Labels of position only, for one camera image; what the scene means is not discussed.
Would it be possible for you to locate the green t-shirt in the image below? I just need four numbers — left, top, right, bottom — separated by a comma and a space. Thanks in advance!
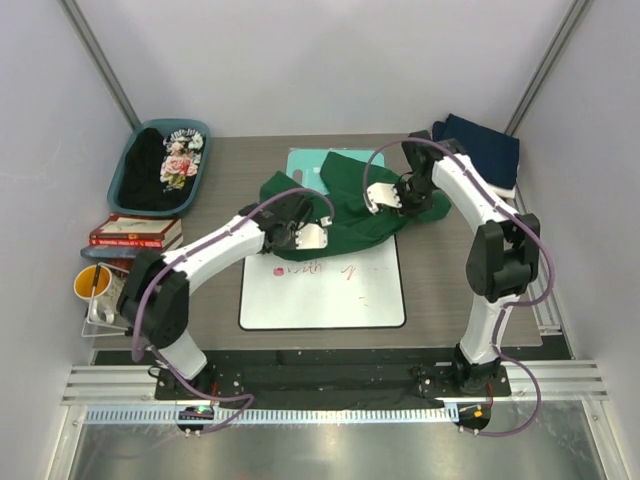
273, 151, 451, 262

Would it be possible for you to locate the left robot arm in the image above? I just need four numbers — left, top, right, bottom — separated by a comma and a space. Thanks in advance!
117, 189, 330, 395

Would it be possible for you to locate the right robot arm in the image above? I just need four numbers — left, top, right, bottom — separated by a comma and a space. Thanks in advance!
394, 131, 545, 395

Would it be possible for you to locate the teal folding board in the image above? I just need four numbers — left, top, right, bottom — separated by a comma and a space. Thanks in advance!
285, 148, 373, 202

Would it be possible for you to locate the folded navy t-shirt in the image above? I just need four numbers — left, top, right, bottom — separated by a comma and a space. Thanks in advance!
432, 114, 520, 188

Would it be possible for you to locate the folded white t-shirt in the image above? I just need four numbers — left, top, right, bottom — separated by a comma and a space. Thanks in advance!
488, 183, 516, 199

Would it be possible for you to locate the white dry-erase board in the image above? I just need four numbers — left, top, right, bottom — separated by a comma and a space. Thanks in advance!
239, 237, 406, 331

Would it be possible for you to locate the red middle book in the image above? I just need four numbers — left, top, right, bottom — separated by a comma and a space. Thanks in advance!
89, 230, 182, 248

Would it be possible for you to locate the red book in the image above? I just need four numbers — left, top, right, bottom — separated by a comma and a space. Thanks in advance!
89, 230, 182, 248
89, 214, 181, 239

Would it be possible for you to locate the black floral t-shirt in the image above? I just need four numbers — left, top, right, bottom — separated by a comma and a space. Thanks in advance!
116, 127, 206, 212

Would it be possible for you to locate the teal plastic basket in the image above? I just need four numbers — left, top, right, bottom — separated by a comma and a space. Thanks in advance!
107, 118, 212, 217

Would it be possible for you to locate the red top book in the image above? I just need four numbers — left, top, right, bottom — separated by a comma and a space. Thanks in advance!
89, 214, 181, 239

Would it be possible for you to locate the orange interior mug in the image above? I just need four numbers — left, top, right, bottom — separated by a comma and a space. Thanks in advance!
73, 264, 124, 325

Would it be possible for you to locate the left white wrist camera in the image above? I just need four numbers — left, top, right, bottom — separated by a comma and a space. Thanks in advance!
294, 216, 332, 250

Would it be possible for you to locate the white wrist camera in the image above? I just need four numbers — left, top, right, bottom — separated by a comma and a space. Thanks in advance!
294, 216, 332, 250
363, 182, 402, 214

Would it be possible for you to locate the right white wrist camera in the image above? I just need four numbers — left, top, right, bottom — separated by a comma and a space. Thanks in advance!
363, 182, 402, 214

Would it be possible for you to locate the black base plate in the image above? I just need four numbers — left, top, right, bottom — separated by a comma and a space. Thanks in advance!
92, 343, 573, 401

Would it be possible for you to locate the aluminium frame rail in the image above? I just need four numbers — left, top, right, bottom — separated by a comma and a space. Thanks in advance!
62, 360, 608, 405

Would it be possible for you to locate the slotted cable duct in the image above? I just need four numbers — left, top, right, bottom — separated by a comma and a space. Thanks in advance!
84, 404, 459, 426

